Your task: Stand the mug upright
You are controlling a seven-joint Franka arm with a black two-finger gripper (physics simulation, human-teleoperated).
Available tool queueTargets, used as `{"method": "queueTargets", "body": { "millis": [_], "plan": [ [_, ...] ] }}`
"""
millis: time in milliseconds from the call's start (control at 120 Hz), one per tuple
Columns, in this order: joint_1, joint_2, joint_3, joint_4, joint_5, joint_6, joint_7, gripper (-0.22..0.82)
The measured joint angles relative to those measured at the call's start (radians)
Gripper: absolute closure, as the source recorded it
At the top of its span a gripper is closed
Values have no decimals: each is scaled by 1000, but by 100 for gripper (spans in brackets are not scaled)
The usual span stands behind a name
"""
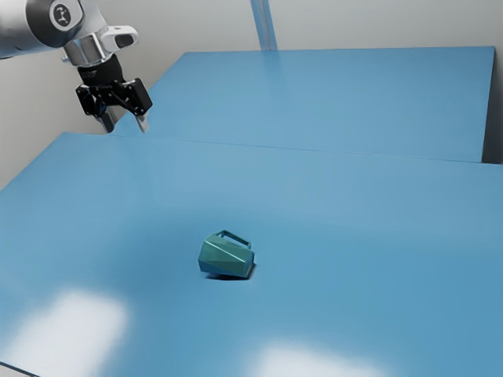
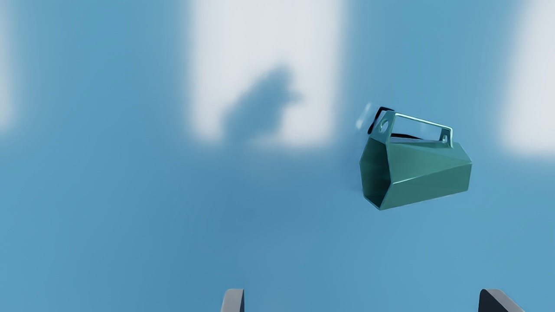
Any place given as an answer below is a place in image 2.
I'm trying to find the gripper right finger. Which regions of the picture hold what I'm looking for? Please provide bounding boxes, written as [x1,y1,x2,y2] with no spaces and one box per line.
[478,289,525,312]

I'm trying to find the teal faceted mug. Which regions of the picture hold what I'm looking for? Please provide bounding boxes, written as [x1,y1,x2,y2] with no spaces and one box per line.
[359,110,473,211]

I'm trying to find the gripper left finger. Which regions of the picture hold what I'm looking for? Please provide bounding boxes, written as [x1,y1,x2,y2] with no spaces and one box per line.
[221,289,245,312]

